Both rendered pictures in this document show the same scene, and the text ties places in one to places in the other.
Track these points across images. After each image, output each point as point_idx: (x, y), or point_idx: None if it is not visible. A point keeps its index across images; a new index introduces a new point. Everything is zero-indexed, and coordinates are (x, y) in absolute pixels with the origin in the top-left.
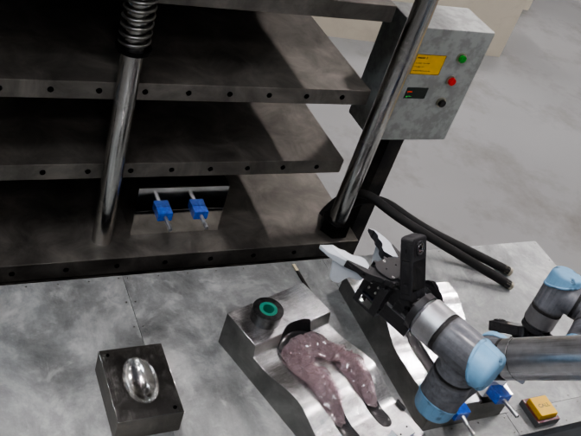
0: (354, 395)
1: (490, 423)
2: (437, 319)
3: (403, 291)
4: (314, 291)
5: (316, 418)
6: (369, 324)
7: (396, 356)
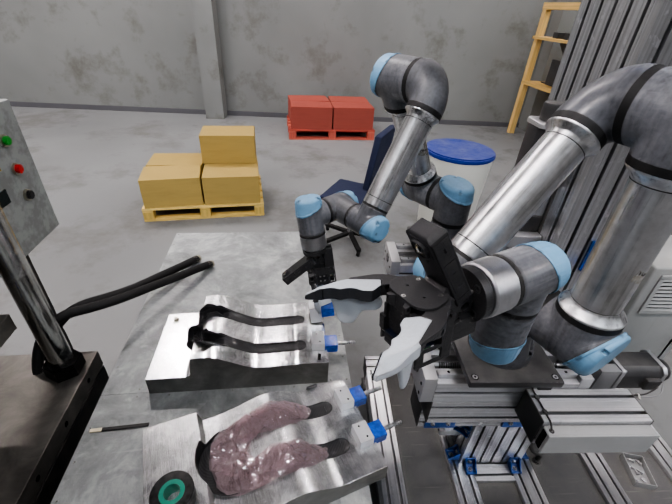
0: (299, 426)
1: (327, 328)
2: (510, 276)
3: (460, 294)
4: (140, 420)
5: (320, 478)
6: (213, 379)
7: (262, 370)
